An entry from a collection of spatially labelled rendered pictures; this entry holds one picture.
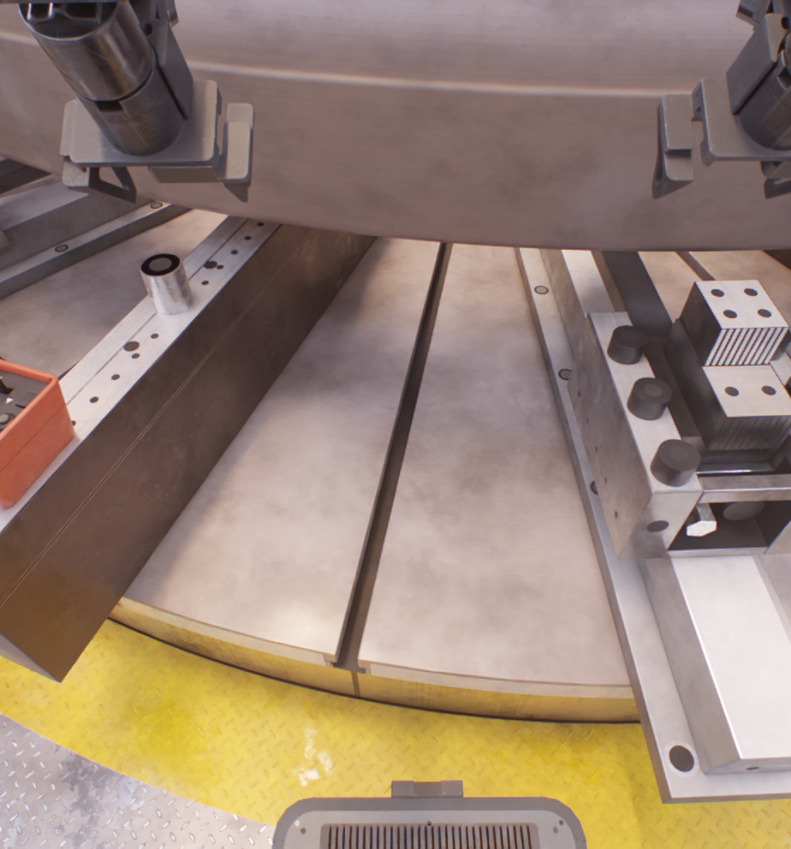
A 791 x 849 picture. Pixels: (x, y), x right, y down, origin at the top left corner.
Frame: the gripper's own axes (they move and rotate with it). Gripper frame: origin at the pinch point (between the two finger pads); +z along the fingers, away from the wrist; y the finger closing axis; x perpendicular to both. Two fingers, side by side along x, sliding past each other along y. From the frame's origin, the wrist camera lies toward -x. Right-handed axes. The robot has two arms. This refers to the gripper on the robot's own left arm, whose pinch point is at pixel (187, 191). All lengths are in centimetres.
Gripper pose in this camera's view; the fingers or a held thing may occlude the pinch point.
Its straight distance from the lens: 59.6
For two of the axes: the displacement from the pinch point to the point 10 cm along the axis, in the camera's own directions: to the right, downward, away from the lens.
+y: -10.0, 0.1, 0.1
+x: 0.1, 9.8, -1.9
